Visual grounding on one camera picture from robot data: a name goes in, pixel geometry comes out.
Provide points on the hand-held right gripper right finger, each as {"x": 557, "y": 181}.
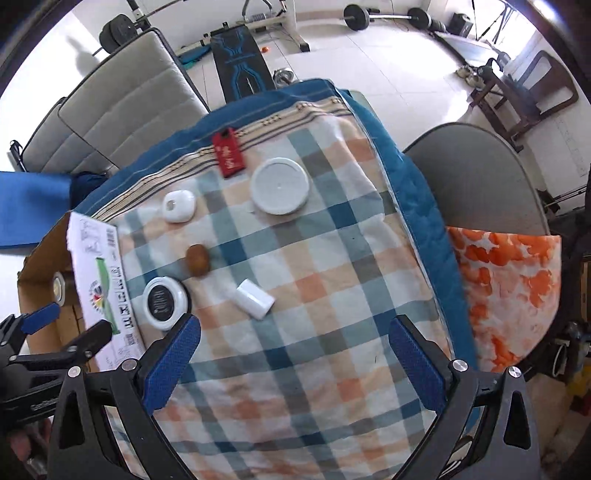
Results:
{"x": 415, "y": 364}

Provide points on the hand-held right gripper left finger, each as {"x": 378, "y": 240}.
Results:
{"x": 171, "y": 364}

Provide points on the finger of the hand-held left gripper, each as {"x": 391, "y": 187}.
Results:
{"x": 42, "y": 319}
{"x": 87, "y": 341}

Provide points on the small round white tin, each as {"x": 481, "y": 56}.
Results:
{"x": 58, "y": 282}

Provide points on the printed cardboard box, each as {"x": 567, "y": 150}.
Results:
{"x": 42, "y": 258}

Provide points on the round white black-top tin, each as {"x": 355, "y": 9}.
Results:
{"x": 162, "y": 301}

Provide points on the white rectangular block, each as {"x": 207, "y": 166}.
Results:
{"x": 255, "y": 299}

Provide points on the brown kiwi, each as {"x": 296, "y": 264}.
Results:
{"x": 198, "y": 261}

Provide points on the white earbud case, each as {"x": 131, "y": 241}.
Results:
{"x": 178, "y": 206}

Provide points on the white round lid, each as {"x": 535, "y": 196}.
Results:
{"x": 280, "y": 186}

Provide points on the red card case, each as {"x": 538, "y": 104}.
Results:
{"x": 227, "y": 152}

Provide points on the person's left hand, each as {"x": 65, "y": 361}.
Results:
{"x": 18, "y": 445}

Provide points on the blue mat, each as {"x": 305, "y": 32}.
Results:
{"x": 32, "y": 212}

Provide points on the plaid blanket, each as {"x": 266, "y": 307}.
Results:
{"x": 304, "y": 332}

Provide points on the orange floral cushion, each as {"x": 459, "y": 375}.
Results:
{"x": 508, "y": 295}

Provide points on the dark blue cloth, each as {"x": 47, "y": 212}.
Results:
{"x": 87, "y": 183}

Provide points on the blue quilt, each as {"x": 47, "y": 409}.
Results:
{"x": 418, "y": 198}

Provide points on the grey round-back chair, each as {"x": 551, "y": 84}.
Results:
{"x": 471, "y": 175}

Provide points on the grey padded folding chair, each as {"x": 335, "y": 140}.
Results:
{"x": 124, "y": 101}

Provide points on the pair of shoes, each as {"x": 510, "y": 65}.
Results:
{"x": 468, "y": 76}

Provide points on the black weight plates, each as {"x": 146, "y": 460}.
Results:
{"x": 117, "y": 33}

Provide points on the dark wooden chair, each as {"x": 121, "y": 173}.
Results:
{"x": 547, "y": 87}

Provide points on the chrome dumbbell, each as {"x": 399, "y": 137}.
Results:
{"x": 283, "y": 77}

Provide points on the black sit-up bench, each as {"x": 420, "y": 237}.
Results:
{"x": 238, "y": 60}

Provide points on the grey board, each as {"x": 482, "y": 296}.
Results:
{"x": 468, "y": 48}

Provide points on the black box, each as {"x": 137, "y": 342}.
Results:
{"x": 461, "y": 24}

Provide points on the black barbell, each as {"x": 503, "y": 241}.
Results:
{"x": 358, "y": 16}

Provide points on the white exercise machine frame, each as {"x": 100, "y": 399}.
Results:
{"x": 293, "y": 25}

